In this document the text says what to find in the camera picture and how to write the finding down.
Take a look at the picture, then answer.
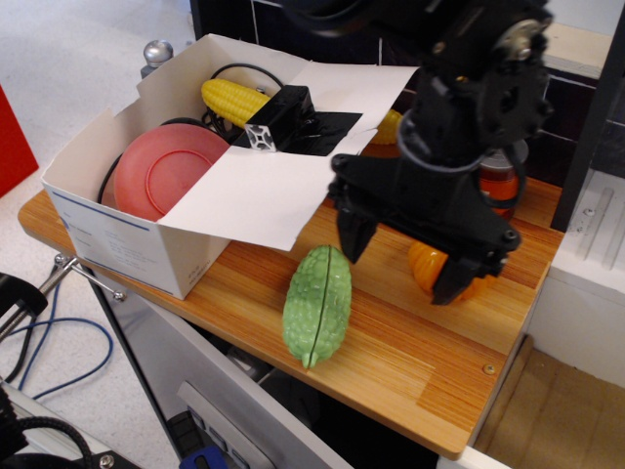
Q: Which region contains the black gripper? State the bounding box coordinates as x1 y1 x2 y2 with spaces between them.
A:
329 153 521 306

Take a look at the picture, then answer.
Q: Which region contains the white cardboard box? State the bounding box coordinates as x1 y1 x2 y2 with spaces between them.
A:
42 34 414 299

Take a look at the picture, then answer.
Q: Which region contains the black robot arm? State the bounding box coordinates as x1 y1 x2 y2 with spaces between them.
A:
283 1 552 305

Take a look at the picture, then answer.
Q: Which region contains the black block on flap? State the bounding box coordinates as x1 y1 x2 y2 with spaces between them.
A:
234 85 361 156

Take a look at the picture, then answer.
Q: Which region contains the orange toy pumpkin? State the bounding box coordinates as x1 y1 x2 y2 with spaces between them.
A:
407 241 497 303

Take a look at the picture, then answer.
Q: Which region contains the green toy bitter gourd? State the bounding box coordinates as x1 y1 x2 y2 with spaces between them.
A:
282 245 352 369

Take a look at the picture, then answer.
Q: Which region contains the orange beans can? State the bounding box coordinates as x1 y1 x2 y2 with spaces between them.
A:
479 141 528 220

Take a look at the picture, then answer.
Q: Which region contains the yellow toy corn on table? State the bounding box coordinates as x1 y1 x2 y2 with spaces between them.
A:
370 109 402 146

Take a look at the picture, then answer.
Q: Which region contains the yellow toy corn in box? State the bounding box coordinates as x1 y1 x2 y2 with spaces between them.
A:
201 78 271 128

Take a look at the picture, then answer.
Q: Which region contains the grey control panel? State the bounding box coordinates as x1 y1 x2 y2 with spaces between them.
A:
177 381 274 469

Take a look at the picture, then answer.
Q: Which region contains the pink plastic plate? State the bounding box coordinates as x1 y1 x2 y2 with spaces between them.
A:
113 123 229 222

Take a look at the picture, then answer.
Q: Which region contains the silver round knob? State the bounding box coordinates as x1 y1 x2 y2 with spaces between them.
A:
141 39 174 79

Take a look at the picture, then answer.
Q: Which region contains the red panel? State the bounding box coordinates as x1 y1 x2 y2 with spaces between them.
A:
0 90 39 196

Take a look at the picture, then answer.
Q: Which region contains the black cable in box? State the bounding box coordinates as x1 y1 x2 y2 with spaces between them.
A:
96 62 285 206

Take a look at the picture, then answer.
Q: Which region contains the blue cable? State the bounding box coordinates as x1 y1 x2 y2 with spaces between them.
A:
0 280 115 401

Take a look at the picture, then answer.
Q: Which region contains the metal clamp with black handle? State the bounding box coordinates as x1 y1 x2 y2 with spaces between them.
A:
1 254 127 341

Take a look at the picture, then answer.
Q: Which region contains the black corrugated cable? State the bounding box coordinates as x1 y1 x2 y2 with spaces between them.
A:
0 390 97 469

